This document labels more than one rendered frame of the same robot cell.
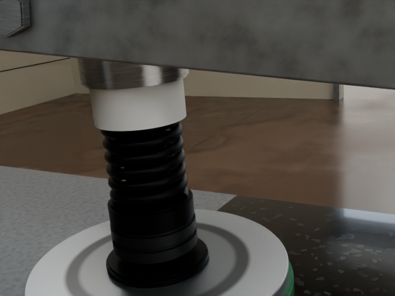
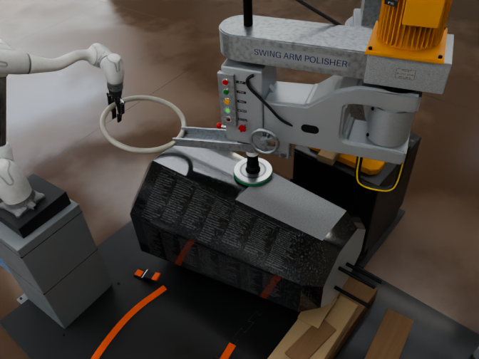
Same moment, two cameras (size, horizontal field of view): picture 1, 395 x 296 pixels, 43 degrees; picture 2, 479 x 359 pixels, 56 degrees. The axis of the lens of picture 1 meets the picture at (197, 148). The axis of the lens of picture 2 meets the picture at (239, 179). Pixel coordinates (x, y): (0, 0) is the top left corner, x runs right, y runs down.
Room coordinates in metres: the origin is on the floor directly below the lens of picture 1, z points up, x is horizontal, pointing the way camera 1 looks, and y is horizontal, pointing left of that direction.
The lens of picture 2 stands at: (2.25, 0.18, 2.57)
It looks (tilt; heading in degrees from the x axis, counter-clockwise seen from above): 43 degrees down; 187
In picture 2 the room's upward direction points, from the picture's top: 3 degrees counter-clockwise
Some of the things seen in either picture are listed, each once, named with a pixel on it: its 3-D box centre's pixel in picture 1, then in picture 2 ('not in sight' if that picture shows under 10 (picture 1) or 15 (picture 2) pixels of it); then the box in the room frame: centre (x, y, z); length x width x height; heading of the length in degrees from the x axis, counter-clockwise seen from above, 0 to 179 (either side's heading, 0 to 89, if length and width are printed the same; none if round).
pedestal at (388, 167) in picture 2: not in sight; (351, 183); (-0.09, 0.69, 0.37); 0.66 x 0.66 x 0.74; 54
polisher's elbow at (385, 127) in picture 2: not in sight; (390, 117); (0.56, 0.67, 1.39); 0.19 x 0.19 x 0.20
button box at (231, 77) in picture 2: not in sight; (228, 99); (0.46, -0.06, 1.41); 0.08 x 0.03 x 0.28; 73
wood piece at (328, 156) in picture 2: not in sight; (331, 150); (0.08, 0.51, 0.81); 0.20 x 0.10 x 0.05; 152
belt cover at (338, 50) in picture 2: not in sight; (326, 52); (0.47, 0.38, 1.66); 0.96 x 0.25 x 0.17; 73
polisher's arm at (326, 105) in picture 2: not in sight; (328, 116); (0.50, 0.41, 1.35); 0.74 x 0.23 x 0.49; 73
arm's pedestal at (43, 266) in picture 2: not in sight; (50, 255); (0.64, -1.20, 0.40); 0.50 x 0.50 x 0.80; 58
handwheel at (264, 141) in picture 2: not in sight; (266, 137); (0.52, 0.12, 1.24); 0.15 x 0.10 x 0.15; 73
